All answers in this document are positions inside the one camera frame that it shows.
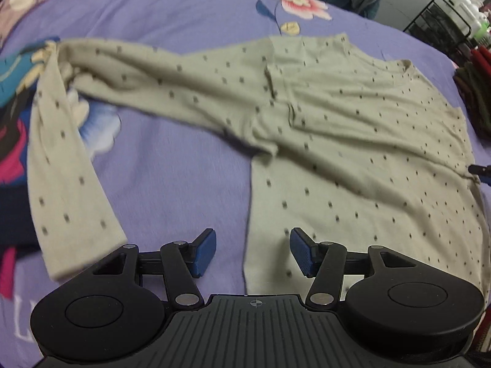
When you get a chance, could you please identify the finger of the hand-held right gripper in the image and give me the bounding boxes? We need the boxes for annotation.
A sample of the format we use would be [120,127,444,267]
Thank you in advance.
[469,164,491,186]

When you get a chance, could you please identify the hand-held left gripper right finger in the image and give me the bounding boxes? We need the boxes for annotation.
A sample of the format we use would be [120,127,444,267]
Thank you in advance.
[289,227,420,309]

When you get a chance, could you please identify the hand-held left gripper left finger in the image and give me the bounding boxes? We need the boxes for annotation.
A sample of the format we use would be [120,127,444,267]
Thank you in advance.
[90,228,216,309]

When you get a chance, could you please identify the green dotted long-sleeve shirt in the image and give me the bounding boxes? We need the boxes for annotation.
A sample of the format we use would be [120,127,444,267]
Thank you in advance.
[28,33,486,303]

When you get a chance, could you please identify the stack of red green clothes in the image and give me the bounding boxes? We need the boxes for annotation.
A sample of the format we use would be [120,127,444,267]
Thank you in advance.
[453,45,491,140]

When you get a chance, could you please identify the purple floral bed sheet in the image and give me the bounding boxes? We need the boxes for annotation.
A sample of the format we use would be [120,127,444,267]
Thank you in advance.
[0,0,491,353]

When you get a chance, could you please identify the white plastic bottle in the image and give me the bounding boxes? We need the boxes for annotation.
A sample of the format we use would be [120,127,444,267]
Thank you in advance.
[458,0,482,28]

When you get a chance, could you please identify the navy floral cloth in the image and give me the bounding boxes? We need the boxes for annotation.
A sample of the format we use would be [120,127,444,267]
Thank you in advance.
[0,37,62,300]

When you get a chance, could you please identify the pink cloth with pale circle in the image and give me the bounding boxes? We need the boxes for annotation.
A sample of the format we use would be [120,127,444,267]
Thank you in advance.
[0,0,60,44]

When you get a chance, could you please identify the black wire rack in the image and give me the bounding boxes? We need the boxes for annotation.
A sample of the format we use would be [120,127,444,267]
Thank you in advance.
[403,0,473,61]

